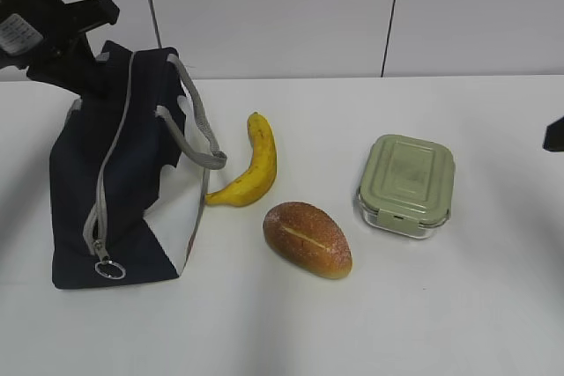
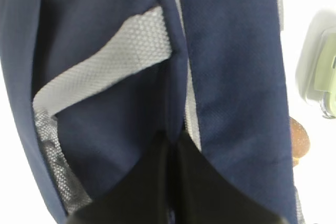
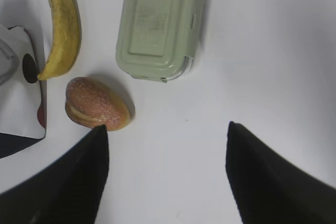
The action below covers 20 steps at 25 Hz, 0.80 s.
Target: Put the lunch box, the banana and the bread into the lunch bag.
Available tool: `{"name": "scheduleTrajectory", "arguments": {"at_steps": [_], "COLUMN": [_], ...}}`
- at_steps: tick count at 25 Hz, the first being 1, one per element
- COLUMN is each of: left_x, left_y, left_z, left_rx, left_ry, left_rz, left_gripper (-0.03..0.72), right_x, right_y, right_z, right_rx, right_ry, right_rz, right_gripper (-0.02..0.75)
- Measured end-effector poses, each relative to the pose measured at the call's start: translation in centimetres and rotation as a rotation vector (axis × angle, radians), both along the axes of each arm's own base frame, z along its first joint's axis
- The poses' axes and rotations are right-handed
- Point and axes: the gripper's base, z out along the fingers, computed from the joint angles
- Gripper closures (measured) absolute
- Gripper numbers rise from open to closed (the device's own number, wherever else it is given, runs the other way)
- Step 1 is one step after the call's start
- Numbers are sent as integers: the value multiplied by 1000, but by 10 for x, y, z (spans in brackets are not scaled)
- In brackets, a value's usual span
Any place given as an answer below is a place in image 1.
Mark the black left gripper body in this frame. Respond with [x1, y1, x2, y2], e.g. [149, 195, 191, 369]
[1, 0, 120, 70]

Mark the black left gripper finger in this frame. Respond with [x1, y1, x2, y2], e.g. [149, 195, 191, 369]
[65, 33, 110, 97]
[26, 57, 91, 97]

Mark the green lid glass container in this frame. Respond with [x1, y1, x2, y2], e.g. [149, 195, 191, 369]
[355, 134, 456, 240]

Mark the yellow banana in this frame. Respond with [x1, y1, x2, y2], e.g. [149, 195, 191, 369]
[205, 112, 278, 207]

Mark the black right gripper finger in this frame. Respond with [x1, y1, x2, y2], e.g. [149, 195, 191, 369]
[543, 117, 564, 151]

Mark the navy blue lunch bag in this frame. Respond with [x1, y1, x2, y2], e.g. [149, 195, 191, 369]
[49, 42, 226, 290]

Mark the brown bread roll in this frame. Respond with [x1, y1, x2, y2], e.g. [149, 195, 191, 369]
[263, 202, 353, 279]

